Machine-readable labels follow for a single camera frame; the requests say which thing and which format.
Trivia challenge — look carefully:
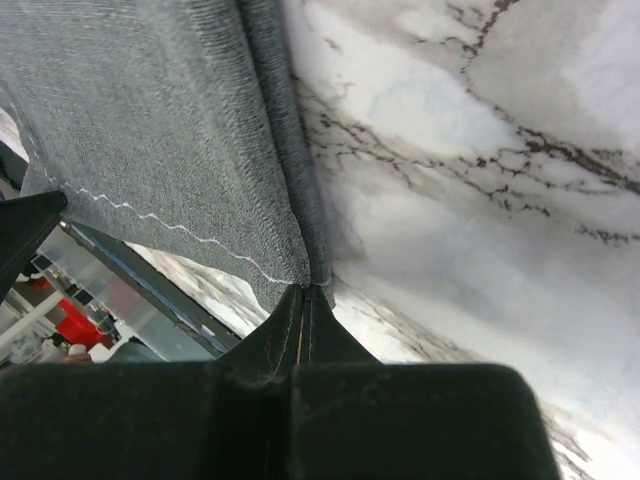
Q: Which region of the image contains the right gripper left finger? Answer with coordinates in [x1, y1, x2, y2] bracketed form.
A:
[1, 286, 303, 479]

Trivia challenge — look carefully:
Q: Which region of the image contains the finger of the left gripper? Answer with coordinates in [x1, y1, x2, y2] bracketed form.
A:
[0, 191, 67, 300]

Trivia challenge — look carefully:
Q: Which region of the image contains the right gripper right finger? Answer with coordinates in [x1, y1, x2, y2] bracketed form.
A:
[289, 288, 559, 479]

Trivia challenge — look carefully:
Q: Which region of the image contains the grey cloth napkin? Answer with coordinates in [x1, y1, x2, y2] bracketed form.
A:
[1, 1, 333, 310]

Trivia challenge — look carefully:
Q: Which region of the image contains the red box in background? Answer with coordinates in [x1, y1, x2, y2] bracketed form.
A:
[55, 300, 114, 350]

